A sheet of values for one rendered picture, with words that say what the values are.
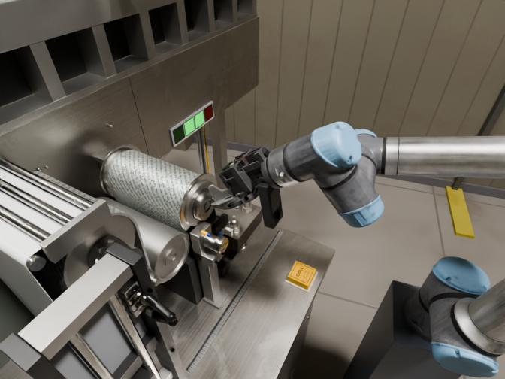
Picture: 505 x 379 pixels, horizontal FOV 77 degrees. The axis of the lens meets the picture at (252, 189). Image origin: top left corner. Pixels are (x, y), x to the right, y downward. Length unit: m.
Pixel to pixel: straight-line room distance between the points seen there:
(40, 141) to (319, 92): 2.19
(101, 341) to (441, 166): 0.62
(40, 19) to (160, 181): 0.40
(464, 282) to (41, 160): 1.01
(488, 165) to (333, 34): 2.00
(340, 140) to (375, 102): 2.22
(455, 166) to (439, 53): 1.99
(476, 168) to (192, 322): 0.78
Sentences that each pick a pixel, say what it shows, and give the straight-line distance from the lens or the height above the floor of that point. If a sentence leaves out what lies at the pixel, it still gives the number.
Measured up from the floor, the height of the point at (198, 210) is 1.26.
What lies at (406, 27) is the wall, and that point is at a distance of 2.55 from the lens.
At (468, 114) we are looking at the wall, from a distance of 2.84.
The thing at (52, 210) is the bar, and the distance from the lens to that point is 0.54.
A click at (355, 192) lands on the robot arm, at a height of 1.43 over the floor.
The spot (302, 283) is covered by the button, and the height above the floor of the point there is 0.92.
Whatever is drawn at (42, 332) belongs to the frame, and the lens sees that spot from 0.44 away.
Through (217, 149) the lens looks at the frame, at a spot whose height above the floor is 0.78.
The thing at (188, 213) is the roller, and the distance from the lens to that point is 0.74.
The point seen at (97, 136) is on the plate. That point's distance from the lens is 0.94.
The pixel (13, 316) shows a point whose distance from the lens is 1.05.
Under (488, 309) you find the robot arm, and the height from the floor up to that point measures 1.21.
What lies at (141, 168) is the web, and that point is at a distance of 0.82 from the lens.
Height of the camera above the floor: 1.78
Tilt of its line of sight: 41 degrees down
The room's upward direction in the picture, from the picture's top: straight up
